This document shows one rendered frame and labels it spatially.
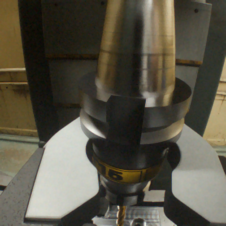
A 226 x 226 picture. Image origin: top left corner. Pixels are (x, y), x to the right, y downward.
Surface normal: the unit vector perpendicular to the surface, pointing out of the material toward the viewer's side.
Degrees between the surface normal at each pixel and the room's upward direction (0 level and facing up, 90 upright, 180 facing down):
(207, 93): 90
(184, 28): 90
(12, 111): 90
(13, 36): 90
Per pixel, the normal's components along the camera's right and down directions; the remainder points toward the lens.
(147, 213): 0.03, -0.88
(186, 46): -0.06, 0.48
